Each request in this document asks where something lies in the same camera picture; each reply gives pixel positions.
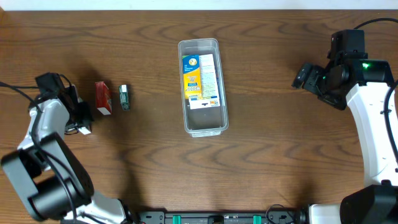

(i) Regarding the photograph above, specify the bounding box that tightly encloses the white green box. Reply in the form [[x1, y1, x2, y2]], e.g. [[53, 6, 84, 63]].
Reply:
[[78, 97, 92, 135]]

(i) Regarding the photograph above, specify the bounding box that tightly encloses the red box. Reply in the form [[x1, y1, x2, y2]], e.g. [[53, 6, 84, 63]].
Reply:
[[95, 82, 113, 115]]

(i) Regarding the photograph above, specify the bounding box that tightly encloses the blue white box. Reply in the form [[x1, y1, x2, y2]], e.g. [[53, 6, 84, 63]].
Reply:
[[189, 54, 220, 110]]

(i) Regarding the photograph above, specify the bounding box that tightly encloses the clear plastic container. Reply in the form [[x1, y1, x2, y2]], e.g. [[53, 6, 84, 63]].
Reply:
[[178, 38, 229, 138]]

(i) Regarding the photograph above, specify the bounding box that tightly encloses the yellow blue box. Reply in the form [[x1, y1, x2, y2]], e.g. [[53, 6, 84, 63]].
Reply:
[[182, 55, 202, 100]]

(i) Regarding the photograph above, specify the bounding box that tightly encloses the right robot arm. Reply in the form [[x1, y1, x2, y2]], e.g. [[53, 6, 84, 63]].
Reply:
[[292, 54, 397, 223]]

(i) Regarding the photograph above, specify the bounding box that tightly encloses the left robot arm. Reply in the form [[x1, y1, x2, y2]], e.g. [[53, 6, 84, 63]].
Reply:
[[1, 85, 135, 223]]

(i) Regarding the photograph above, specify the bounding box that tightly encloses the dark green box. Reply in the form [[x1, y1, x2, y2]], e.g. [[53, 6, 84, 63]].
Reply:
[[119, 85, 130, 111]]

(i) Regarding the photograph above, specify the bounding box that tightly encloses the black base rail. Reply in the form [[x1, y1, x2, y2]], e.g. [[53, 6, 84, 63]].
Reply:
[[132, 207, 309, 224]]

